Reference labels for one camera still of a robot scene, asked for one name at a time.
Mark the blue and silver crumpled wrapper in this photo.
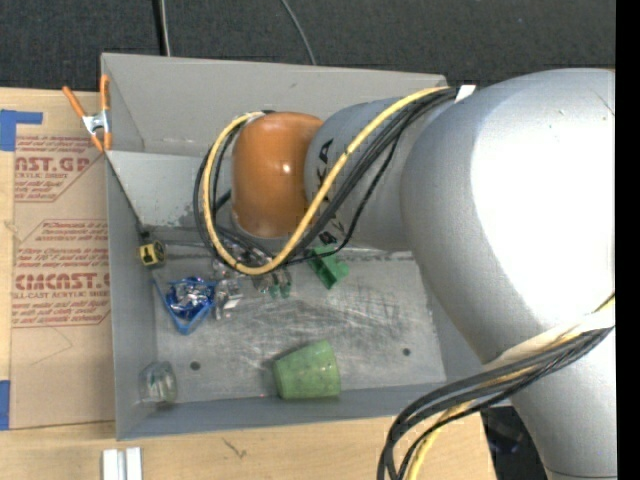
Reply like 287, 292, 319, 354
167, 276, 217, 318

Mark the yellow and black small box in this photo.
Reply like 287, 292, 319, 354
138, 240, 167, 269

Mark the grey metal bin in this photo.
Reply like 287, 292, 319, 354
99, 51, 512, 442

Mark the green speckled cup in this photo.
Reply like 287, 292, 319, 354
271, 338, 343, 401

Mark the clear glass cup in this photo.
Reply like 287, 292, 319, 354
137, 360, 179, 405

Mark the brown cardboard board red print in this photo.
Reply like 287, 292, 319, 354
0, 86, 118, 432

